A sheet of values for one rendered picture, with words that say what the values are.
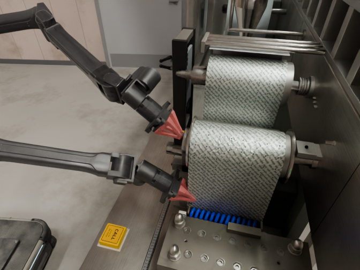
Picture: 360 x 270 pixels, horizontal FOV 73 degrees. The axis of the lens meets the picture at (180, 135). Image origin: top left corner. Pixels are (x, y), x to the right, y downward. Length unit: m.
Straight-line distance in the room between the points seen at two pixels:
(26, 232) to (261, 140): 1.63
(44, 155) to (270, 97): 0.66
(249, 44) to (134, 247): 0.74
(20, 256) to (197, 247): 1.31
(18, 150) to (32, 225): 1.25
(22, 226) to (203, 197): 1.45
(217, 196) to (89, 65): 0.54
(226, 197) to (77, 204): 1.66
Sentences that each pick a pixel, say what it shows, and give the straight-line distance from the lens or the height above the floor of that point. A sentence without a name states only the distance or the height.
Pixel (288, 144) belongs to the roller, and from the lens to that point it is 0.66.
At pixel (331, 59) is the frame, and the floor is 1.45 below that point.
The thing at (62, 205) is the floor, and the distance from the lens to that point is 2.29.
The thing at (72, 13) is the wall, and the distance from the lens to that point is 4.43.
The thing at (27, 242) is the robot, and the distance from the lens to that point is 1.90.
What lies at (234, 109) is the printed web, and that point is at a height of 1.27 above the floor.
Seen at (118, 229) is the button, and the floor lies 0.92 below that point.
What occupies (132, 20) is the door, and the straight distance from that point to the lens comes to 4.09.
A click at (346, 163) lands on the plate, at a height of 1.36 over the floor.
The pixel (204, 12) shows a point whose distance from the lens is 1.55.
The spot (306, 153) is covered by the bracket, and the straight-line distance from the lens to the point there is 0.68.
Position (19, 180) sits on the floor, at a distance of 2.67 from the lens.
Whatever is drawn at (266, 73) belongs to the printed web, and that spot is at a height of 1.39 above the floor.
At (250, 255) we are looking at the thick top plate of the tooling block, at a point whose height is 1.03.
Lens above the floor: 1.70
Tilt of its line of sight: 39 degrees down
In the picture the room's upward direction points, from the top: straight up
